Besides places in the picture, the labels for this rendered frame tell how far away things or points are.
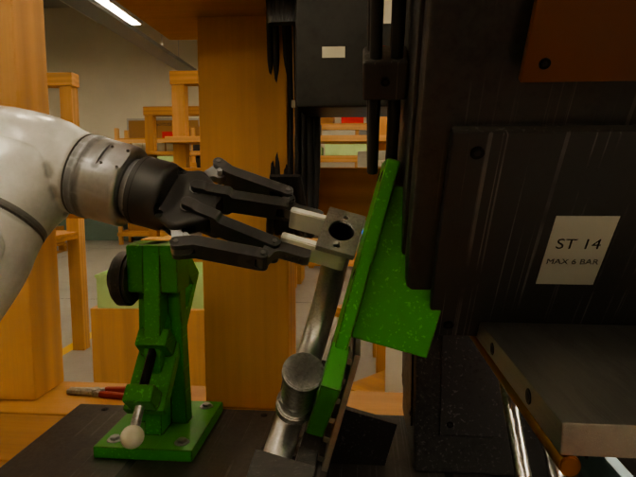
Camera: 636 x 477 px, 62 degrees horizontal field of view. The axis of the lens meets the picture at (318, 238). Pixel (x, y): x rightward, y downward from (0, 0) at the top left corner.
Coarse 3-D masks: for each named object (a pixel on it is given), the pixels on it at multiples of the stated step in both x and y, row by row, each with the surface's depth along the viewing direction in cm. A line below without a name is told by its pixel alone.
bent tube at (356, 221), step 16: (336, 208) 56; (336, 224) 55; (352, 224) 55; (320, 240) 53; (336, 240) 53; (352, 240) 53; (352, 256) 52; (320, 272) 59; (336, 272) 57; (320, 288) 60; (336, 288) 60; (320, 304) 61; (336, 304) 62; (320, 320) 61; (304, 336) 61; (320, 336) 61; (320, 352) 60; (272, 432) 54; (288, 432) 53; (272, 448) 52; (288, 448) 52
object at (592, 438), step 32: (480, 352) 47; (512, 352) 39; (544, 352) 39; (576, 352) 39; (608, 352) 39; (512, 384) 37; (544, 384) 33; (576, 384) 33; (608, 384) 33; (544, 416) 30; (576, 416) 28; (608, 416) 28; (544, 448) 30; (576, 448) 28; (608, 448) 28
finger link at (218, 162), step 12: (216, 168) 60; (228, 168) 59; (228, 180) 60; (240, 180) 59; (252, 180) 58; (264, 180) 59; (252, 192) 60; (264, 192) 59; (276, 192) 58; (288, 192) 58
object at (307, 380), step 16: (304, 352) 48; (288, 368) 47; (304, 368) 47; (320, 368) 47; (288, 384) 46; (304, 384) 46; (288, 400) 49; (304, 400) 48; (288, 416) 50; (304, 416) 51
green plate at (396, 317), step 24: (384, 168) 44; (384, 192) 44; (384, 216) 45; (384, 240) 46; (360, 264) 45; (384, 264) 46; (360, 288) 45; (384, 288) 46; (408, 288) 46; (360, 312) 47; (384, 312) 47; (408, 312) 47; (432, 312) 46; (336, 336) 48; (360, 336) 47; (384, 336) 47; (408, 336) 47; (432, 336) 47
